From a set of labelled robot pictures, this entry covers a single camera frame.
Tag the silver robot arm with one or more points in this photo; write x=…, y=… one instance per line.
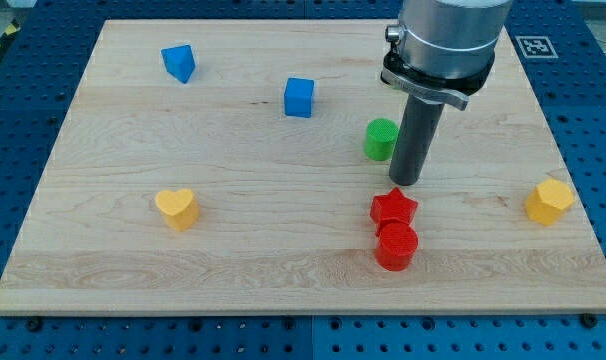
x=441, y=51

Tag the wooden board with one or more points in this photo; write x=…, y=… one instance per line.
x=284, y=225

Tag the blue cube block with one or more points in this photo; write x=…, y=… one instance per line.
x=298, y=97

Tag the green cylinder block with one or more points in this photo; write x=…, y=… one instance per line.
x=380, y=139

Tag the red star block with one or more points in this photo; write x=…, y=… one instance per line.
x=392, y=207

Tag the red cylinder block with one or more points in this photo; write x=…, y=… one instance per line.
x=397, y=244

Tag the yellow heart block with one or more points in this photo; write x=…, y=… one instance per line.
x=179, y=209

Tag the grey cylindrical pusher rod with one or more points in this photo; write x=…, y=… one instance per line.
x=416, y=132

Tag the blue triangular block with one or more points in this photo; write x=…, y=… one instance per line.
x=179, y=62

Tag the yellow hexagon block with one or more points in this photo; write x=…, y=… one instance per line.
x=549, y=201

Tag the fiducial marker tag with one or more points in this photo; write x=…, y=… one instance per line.
x=536, y=47

